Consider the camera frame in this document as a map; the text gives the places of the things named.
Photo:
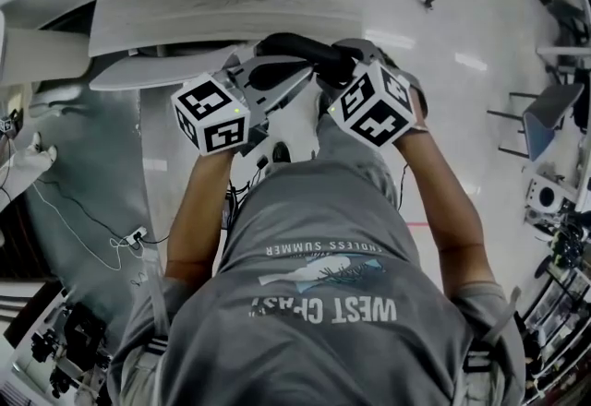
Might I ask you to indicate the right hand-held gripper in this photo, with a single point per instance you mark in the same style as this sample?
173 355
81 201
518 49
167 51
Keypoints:
374 104

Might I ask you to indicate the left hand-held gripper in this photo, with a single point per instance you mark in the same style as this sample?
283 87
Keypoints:
210 118

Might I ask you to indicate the black glasses case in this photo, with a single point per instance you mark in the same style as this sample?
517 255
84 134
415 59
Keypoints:
295 44

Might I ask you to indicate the person's left forearm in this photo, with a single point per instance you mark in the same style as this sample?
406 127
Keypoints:
198 210

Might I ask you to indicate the person's right forearm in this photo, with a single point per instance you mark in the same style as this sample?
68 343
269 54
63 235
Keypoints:
443 210

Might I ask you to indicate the grey trousers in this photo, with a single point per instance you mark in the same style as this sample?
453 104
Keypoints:
355 164

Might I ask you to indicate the black waist device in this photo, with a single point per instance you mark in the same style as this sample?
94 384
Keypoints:
231 210

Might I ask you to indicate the white power strip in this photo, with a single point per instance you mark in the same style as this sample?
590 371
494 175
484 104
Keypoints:
137 234

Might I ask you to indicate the blue chair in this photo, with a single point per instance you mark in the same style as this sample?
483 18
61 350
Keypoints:
549 127

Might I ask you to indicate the white rounded counter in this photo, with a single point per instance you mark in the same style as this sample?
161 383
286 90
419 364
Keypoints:
41 53

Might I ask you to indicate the white round-holed device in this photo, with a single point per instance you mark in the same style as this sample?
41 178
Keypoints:
549 194

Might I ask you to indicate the grey printed t-shirt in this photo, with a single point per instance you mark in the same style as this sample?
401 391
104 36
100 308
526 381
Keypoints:
323 325

